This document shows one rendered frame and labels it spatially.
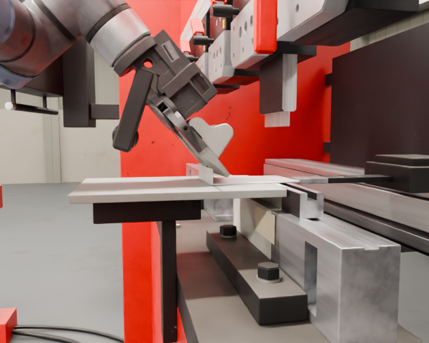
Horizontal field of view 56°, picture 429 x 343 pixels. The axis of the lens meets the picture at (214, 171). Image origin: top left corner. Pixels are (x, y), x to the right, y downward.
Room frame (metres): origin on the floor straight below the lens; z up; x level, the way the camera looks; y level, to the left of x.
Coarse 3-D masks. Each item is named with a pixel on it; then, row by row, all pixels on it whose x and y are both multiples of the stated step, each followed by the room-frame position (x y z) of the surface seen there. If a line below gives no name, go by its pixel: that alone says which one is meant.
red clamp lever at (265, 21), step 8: (256, 0) 0.42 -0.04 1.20; (264, 0) 0.42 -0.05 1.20; (272, 0) 0.42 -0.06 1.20; (256, 8) 0.42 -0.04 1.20; (264, 8) 0.42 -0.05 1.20; (272, 8) 0.42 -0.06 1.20; (256, 16) 0.42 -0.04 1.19; (264, 16) 0.42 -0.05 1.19; (272, 16) 0.42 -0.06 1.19; (256, 24) 0.42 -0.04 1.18; (264, 24) 0.42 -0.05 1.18; (272, 24) 0.42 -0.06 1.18; (256, 32) 0.42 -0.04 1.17; (264, 32) 0.42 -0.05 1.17; (272, 32) 0.42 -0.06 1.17; (256, 40) 0.42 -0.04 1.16; (264, 40) 0.42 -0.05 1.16; (272, 40) 0.42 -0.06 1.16; (256, 48) 0.42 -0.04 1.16; (264, 48) 0.42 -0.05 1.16; (272, 48) 0.42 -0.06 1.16
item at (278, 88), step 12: (276, 60) 0.57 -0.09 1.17; (288, 60) 0.55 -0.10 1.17; (264, 72) 0.62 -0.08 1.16; (276, 72) 0.57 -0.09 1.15; (288, 72) 0.55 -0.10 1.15; (264, 84) 0.62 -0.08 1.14; (276, 84) 0.57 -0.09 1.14; (288, 84) 0.55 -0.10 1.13; (264, 96) 0.62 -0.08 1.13; (276, 96) 0.57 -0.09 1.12; (288, 96) 0.55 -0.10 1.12; (264, 108) 0.62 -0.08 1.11; (276, 108) 0.56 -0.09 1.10; (288, 108) 0.55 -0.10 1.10; (276, 120) 0.59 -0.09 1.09; (288, 120) 0.55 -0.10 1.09
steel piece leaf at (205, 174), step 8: (200, 168) 0.61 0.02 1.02; (208, 168) 0.56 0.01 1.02; (200, 176) 0.61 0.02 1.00; (208, 176) 0.56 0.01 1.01; (232, 176) 0.64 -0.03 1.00; (240, 176) 0.64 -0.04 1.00; (248, 176) 0.64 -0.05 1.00; (256, 176) 0.64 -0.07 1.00; (216, 184) 0.54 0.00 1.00; (224, 184) 0.55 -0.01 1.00
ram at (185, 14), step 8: (184, 0) 1.31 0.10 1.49; (192, 0) 1.14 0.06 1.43; (208, 0) 0.90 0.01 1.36; (184, 8) 1.32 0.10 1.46; (192, 8) 1.14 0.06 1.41; (208, 8) 0.91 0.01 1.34; (184, 16) 1.32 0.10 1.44; (200, 16) 1.01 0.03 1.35; (184, 24) 1.32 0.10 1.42; (192, 40) 1.20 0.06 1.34; (192, 48) 1.31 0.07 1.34
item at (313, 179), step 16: (384, 160) 0.65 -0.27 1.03; (400, 160) 0.61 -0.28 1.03; (416, 160) 0.58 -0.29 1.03; (304, 176) 0.61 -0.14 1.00; (320, 176) 0.61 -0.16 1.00; (336, 176) 0.61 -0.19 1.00; (352, 176) 0.61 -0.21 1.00; (368, 176) 0.61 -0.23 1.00; (384, 176) 0.61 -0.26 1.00; (400, 176) 0.59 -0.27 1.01; (416, 176) 0.57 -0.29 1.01; (416, 192) 0.57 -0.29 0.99
